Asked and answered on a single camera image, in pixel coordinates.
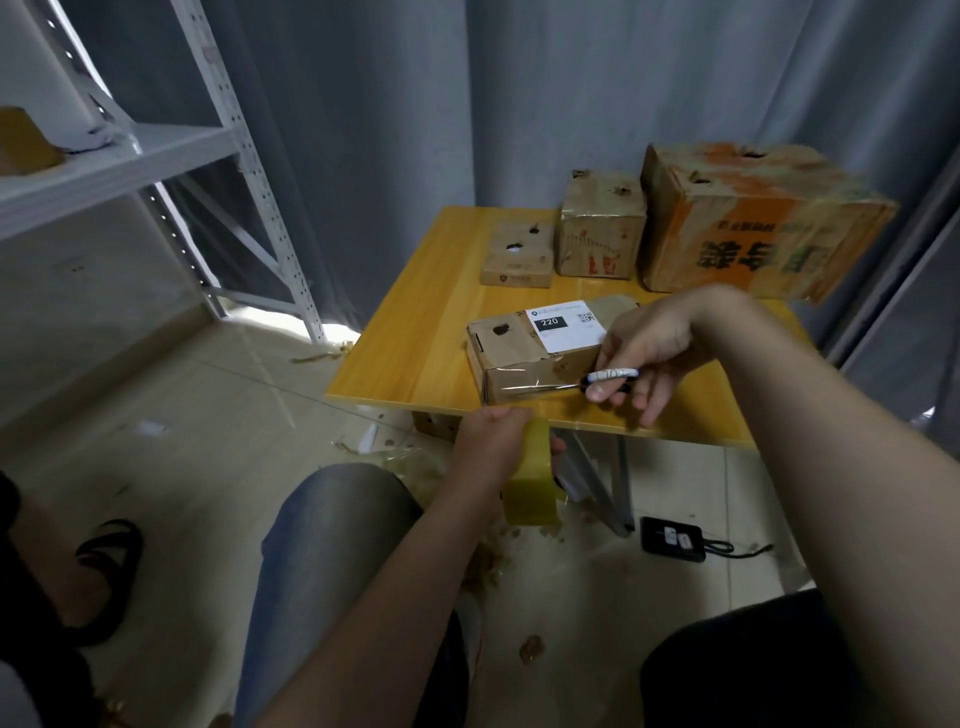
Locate tape scraps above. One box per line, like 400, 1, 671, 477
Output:
333, 432, 519, 605

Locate medium brown cardboard box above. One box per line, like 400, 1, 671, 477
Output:
555, 166, 651, 282

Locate black adapter cable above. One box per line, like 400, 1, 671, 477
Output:
702, 535, 780, 561

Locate long white-labelled cardboard box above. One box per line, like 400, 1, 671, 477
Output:
462, 294, 641, 405

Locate small cardboard box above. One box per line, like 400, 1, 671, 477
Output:
478, 220, 558, 290

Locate large orange print cardboard box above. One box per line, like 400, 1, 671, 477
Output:
637, 141, 903, 306

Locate person's left forearm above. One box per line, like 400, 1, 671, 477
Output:
252, 465, 515, 728

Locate yellow tape roll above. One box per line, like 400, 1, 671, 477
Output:
501, 426, 567, 530

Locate yellow wooden table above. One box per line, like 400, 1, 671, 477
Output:
324, 204, 821, 539

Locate person's right hand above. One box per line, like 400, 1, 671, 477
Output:
585, 288, 722, 431

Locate person's right leg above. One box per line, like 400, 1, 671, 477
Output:
639, 585, 890, 728

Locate person's left hand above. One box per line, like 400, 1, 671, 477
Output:
442, 402, 569, 498

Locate person's right forearm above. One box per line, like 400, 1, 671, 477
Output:
682, 283, 960, 728

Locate black power adapter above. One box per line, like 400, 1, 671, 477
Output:
639, 513, 710, 566

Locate black sandal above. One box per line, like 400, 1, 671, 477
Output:
72, 517, 147, 650

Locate black-handled scissors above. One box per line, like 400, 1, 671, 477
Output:
546, 363, 644, 396

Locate plain brown cardboard box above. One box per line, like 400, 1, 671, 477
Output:
411, 409, 462, 443

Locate grey curtain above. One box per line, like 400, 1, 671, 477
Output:
60, 0, 960, 369

